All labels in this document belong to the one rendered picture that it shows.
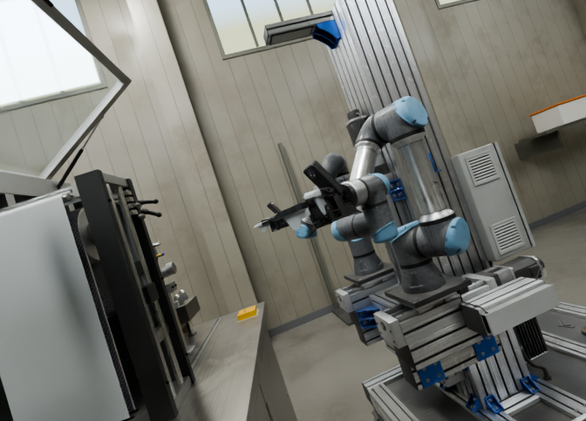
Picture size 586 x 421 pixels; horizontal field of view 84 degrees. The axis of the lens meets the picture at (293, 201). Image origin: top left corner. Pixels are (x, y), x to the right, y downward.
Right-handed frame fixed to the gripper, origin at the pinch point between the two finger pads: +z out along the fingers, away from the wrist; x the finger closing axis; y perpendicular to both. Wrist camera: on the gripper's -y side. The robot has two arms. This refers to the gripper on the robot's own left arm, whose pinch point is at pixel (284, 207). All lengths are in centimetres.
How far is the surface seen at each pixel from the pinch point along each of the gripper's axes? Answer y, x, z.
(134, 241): -7.4, 22.8, 28.2
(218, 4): -300, 210, -178
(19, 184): -48, 71, 47
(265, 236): -21, 266, -146
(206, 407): 31.9, 15.1, 27.3
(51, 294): -3, 32, 46
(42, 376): 13, 38, 52
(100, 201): -15.4, 13.0, 33.6
